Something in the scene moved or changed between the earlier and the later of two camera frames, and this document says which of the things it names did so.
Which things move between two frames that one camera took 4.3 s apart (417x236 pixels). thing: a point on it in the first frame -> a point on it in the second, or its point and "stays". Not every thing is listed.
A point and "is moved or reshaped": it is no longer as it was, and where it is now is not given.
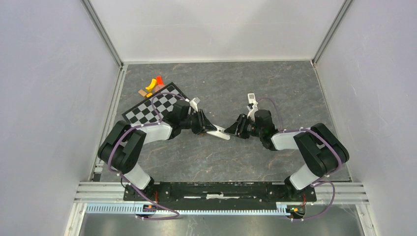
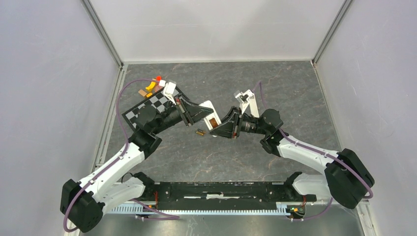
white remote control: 220,133 is moved or reshaped
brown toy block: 142,93 stays
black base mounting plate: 219,193 stays
